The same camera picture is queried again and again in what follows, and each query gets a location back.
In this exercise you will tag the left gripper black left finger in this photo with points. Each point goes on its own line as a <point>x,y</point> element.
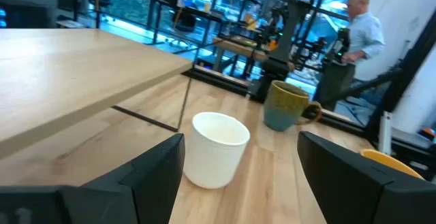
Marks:
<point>146,190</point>

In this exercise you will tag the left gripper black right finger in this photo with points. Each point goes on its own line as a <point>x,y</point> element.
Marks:
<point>347,190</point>

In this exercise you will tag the black mug with yellow inside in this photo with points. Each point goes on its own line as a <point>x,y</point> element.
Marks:
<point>388,159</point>

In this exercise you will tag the white ceramic mug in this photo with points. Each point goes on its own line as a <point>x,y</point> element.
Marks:
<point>214,156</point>

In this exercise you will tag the green and blue glazed mug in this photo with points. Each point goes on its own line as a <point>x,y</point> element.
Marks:
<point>282,108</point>

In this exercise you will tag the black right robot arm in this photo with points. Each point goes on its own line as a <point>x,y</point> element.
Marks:
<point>277,71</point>

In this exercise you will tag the silver aluminium extrusion bar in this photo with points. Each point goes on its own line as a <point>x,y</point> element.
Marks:
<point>385,132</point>

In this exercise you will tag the person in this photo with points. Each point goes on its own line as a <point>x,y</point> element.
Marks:
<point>364,36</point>

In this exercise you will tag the wooden background workbench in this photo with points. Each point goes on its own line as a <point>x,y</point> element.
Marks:
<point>238,48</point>

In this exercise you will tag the wooden shelf with black frame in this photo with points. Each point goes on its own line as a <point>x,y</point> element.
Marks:
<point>68,74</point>

